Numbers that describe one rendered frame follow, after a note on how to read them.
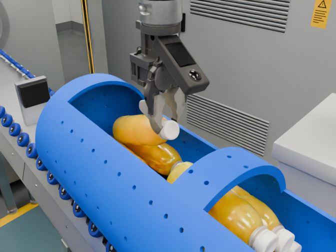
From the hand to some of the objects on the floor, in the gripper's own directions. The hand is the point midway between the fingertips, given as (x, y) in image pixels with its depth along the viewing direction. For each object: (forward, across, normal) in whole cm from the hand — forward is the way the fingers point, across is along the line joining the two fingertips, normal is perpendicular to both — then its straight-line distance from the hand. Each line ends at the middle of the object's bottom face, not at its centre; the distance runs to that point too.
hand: (167, 126), depth 70 cm
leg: (+118, +12, -135) cm, 180 cm away
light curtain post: (+118, -28, -81) cm, 146 cm away
